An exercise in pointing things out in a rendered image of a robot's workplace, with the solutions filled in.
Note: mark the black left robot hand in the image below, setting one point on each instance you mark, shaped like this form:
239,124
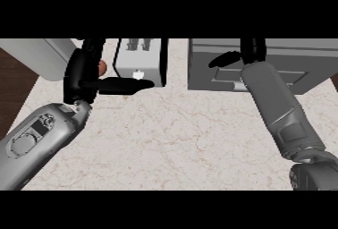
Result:
82,80

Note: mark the dark grey cabinet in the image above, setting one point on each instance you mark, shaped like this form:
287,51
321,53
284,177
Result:
303,47

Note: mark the pale grey boxy appliance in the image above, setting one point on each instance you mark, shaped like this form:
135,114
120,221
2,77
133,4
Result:
139,61

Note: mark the dark grey drawer front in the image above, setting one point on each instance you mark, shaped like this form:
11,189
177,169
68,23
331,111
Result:
211,79

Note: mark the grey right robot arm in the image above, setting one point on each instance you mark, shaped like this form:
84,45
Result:
281,113

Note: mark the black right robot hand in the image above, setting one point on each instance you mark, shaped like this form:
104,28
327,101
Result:
254,50

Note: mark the brown can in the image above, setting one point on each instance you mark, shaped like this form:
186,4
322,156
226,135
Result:
102,68

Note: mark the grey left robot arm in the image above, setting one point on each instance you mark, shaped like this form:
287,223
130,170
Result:
40,140

